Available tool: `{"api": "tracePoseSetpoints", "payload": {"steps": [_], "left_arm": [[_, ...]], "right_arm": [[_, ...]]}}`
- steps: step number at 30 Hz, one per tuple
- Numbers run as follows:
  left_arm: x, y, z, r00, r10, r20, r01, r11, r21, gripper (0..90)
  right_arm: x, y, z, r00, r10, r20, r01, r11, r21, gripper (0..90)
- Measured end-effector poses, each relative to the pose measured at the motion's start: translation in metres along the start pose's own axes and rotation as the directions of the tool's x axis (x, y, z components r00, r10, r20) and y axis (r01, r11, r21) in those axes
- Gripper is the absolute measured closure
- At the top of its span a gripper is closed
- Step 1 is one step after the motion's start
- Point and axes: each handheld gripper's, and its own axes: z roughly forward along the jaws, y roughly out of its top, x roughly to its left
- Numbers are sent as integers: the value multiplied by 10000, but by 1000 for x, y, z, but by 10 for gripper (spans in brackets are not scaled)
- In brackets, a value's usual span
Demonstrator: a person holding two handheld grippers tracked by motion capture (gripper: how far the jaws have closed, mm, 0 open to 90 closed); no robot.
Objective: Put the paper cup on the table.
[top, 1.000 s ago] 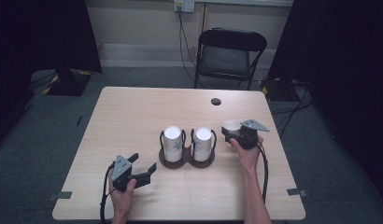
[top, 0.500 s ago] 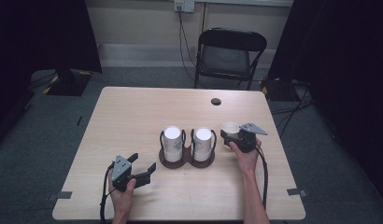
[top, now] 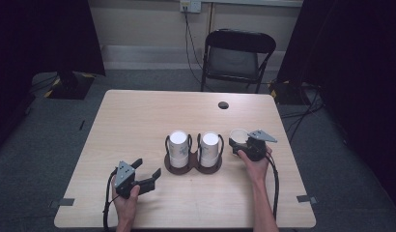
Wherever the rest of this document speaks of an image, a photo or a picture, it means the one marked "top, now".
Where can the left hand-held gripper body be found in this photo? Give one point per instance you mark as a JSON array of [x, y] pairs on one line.
[[124, 179]]

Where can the printed white paper cup stack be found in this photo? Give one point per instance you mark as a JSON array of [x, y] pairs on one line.
[[178, 148]]

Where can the black curtain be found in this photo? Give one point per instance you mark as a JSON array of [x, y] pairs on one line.
[[41, 48], [357, 64]]

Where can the white wall power outlet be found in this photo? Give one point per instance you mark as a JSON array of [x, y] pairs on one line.
[[190, 5]]

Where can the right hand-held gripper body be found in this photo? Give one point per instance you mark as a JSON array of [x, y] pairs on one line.
[[257, 150]]

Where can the plain white paper cup stack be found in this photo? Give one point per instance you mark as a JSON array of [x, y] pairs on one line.
[[209, 150]]

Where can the black stand base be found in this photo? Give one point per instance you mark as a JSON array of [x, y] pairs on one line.
[[291, 93], [70, 87]]

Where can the person's left hand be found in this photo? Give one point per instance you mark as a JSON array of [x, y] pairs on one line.
[[126, 208]]

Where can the single white paper cup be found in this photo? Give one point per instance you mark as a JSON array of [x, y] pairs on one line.
[[239, 134]]

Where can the black table grommet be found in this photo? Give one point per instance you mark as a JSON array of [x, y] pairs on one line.
[[223, 105]]

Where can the person's right hand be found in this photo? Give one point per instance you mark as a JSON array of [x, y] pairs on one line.
[[257, 169]]

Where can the gray tape strip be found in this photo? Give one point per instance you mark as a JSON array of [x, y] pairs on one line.
[[65, 202], [305, 198]]

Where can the dark brown double cup holder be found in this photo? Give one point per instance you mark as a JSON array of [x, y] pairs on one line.
[[192, 163]]

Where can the black folding chair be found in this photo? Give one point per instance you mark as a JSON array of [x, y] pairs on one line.
[[234, 61]]

